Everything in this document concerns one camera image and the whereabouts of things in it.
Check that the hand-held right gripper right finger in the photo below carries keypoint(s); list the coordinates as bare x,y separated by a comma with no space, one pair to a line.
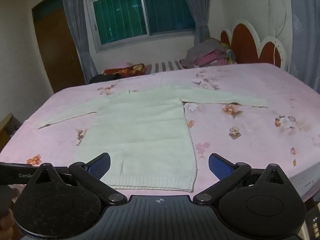
220,166

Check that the red and white headboard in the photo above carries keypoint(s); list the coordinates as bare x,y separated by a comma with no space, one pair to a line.
246,42

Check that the person's left hand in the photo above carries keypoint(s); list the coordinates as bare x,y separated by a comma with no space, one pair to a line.
6,222

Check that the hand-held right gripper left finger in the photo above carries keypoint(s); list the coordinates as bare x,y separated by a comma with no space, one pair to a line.
100,166

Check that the pile of folded clothes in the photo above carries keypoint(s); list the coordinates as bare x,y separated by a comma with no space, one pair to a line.
203,46

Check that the pink floral bed sheet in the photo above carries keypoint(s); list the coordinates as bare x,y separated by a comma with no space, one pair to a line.
250,142

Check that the grey device with buttons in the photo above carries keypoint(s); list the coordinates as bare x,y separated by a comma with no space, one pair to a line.
312,225

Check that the blue-grey patterned curtain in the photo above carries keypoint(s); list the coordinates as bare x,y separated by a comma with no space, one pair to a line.
306,30

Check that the grey striped cloth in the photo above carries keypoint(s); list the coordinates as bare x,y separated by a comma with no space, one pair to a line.
166,66

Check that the wooden furniture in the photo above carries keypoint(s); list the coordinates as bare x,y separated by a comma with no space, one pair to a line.
8,130

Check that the grey curtain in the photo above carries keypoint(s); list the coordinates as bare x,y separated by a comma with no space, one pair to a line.
200,12
77,37

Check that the colourful patterned cloth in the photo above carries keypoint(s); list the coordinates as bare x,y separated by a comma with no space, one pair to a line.
230,52

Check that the brown wooden door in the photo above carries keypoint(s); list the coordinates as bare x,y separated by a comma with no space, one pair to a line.
57,52

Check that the white towel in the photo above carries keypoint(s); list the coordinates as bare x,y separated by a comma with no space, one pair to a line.
145,135

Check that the magenta folded garment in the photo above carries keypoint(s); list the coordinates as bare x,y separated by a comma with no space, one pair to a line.
212,57

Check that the red floral blanket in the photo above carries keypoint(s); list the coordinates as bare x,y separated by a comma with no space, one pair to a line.
125,70

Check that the window with white frame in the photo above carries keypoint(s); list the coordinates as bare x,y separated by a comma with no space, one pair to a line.
120,17

